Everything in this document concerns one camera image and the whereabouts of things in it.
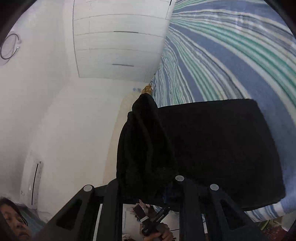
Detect round ceiling lamp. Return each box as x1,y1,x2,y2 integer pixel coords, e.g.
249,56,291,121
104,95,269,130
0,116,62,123
0,34,22,67

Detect black pants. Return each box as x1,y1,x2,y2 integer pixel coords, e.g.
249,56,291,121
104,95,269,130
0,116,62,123
116,94,286,212

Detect white wardrobe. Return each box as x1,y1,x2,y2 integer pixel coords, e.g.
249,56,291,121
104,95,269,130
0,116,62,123
72,0,173,84

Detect bed with striped sheet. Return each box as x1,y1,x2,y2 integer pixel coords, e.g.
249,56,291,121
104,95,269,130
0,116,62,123
150,0,296,223

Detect person's head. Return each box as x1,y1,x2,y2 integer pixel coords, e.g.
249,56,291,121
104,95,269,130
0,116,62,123
0,197,30,241

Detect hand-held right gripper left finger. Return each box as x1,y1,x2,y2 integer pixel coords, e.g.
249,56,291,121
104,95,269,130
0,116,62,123
30,179,123,241

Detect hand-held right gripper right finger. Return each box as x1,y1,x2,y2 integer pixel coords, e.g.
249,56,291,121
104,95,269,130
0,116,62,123
172,175,270,241

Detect white air conditioner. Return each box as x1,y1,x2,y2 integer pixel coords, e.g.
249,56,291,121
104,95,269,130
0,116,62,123
20,159,44,207

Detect red patterned rug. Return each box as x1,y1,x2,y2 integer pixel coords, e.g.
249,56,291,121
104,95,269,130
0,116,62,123
258,220,286,235

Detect cream padded headboard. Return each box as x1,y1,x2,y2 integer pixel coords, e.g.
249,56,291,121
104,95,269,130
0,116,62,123
108,92,142,183

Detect person's left hand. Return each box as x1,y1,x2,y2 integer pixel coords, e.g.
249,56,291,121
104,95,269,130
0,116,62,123
143,222,174,241

